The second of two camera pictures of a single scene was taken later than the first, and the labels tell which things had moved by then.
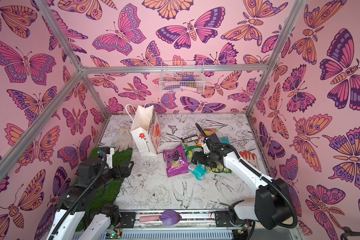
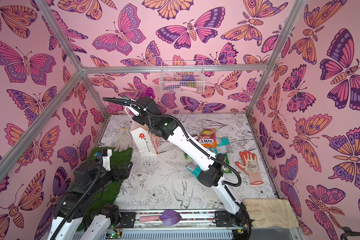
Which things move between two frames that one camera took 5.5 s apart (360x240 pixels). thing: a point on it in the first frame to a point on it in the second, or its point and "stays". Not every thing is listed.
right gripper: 203,158 to 138,118
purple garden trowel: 168,218 stays
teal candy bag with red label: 199,170 stays
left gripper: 125,173 stays
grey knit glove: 123,140 stays
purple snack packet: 176,161 to 146,92
